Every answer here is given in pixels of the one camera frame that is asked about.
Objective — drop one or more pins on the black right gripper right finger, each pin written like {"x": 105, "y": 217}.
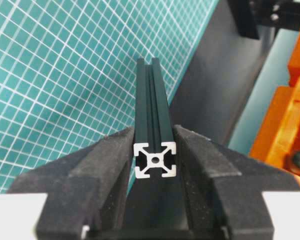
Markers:
{"x": 226, "y": 193}

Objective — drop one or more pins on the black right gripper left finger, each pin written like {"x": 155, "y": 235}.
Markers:
{"x": 84, "y": 188}

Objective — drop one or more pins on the black aluminium extrusion frame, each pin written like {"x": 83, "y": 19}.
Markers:
{"x": 155, "y": 208}

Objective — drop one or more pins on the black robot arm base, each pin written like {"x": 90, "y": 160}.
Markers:
{"x": 280, "y": 14}

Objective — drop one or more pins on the orange container rack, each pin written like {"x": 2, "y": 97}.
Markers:
{"x": 279, "y": 135}

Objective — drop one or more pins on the black table mat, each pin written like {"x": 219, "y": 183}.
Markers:
{"x": 219, "y": 78}

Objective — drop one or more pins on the green cutting mat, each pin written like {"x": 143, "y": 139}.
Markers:
{"x": 68, "y": 70}

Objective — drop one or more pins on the small black tray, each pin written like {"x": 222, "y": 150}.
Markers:
{"x": 242, "y": 12}

